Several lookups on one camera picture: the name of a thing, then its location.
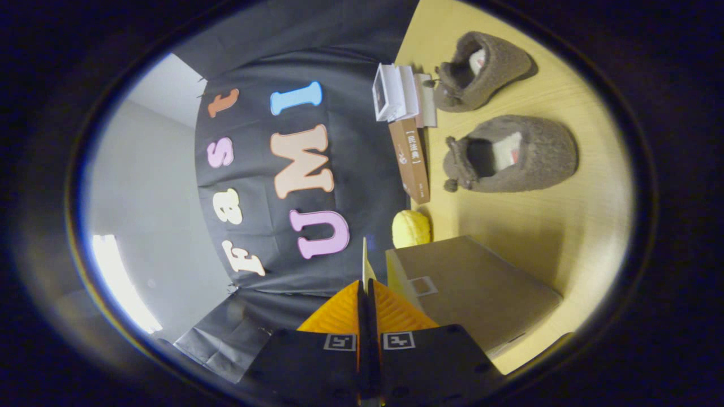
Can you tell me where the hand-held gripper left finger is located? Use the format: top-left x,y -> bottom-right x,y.
238,279 -> 369,407

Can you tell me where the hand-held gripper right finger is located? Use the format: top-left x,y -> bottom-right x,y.
369,278 -> 506,407

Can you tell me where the brown storage box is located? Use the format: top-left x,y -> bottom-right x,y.
386,236 -> 564,360

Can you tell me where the brown fuzzy shoe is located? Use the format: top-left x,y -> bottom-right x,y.
443,115 -> 579,193
433,31 -> 533,112

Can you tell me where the yellow corn toy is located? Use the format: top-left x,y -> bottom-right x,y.
391,210 -> 432,249

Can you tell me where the black backdrop cloth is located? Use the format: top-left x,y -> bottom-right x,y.
173,0 -> 423,385

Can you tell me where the brown book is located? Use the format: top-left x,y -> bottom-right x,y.
388,118 -> 431,205

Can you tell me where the white book with dark cover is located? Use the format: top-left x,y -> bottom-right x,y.
372,63 -> 406,123

